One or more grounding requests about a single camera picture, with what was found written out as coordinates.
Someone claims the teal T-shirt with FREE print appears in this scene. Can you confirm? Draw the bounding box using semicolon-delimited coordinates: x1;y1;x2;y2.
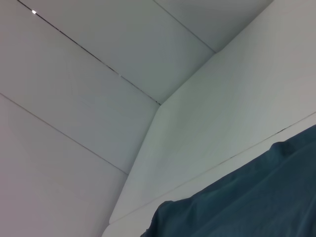
140;124;316;237

